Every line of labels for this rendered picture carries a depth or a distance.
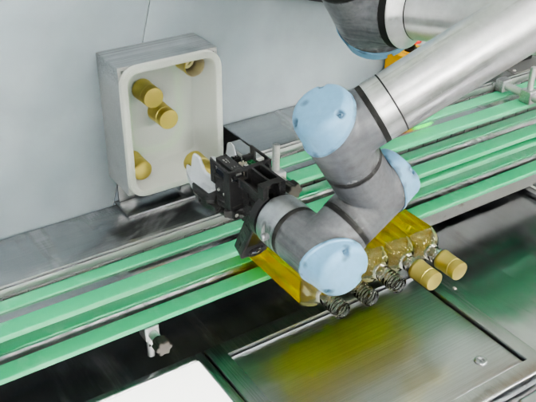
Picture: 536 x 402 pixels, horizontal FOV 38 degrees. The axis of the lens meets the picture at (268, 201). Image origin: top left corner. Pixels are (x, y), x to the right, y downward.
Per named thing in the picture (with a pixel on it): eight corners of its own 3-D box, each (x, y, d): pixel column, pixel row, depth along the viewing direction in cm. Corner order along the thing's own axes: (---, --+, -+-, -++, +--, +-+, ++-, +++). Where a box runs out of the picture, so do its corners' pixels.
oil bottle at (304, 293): (238, 250, 140) (309, 315, 125) (237, 223, 137) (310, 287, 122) (265, 239, 142) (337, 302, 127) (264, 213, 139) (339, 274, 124)
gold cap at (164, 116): (146, 102, 129) (159, 112, 125) (166, 97, 130) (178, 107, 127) (147, 122, 130) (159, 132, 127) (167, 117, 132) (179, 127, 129)
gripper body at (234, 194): (250, 142, 115) (299, 176, 106) (252, 192, 119) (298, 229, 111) (205, 157, 111) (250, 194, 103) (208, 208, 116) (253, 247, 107)
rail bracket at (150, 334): (120, 333, 133) (155, 380, 124) (116, 301, 130) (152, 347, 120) (141, 324, 135) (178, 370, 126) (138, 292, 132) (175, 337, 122)
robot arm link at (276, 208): (317, 245, 108) (267, 266, 104) (297, 230, 111) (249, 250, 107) (317, 199, 104) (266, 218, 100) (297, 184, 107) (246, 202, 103)
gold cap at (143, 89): (130, 80, 125) (143, 90, 122) (151, 76, 127) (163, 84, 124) (132, 101, 127) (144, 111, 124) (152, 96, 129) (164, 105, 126)
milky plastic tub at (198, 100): (109, 179, 133) (132, 201, 127) (95, 52, 121) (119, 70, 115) (199, 152, 141) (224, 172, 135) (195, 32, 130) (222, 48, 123)
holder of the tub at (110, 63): (112, 203, 136) (132, 224, 131) (96, 52, 122) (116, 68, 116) (199, 177, 144) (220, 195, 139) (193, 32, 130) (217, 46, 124)
